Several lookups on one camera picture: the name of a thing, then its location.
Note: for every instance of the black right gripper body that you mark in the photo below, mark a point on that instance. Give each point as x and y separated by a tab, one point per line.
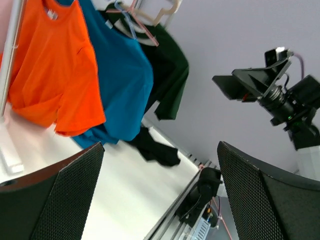
278	103

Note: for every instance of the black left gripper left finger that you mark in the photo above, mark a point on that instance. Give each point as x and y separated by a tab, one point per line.
51	203

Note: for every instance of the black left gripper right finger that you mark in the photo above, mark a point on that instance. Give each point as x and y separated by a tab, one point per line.
267	202

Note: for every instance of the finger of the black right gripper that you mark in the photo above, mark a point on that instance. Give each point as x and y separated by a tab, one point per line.
232	88
259	81

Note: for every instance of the green and white t shirt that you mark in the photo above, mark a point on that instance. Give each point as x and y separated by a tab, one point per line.
170	70

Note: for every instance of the black t shirt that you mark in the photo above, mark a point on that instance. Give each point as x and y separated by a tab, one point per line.
152	150

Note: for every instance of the beige wooden hanger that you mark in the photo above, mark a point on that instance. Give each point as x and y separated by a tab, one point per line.
155	11

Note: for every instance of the blue t shirt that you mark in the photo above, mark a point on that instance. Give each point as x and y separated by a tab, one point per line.
125	81

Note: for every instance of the orange t shirt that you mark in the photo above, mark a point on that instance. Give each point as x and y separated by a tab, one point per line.
54	80

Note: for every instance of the pink wire hanger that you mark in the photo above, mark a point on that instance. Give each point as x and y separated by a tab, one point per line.
137	22

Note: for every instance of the light blue wire hanger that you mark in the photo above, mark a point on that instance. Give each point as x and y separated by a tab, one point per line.
127	19

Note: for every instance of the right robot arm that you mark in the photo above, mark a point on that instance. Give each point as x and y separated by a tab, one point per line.
302	132

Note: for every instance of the metal clothes rack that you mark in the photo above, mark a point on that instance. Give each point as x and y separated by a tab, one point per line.
10	47

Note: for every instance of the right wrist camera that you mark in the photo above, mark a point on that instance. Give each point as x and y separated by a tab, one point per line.
277	54

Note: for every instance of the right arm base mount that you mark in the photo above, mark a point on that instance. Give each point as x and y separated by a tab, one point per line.
199	196

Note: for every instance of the aluminium rail frame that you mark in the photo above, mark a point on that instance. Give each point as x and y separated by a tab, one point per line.
169	226

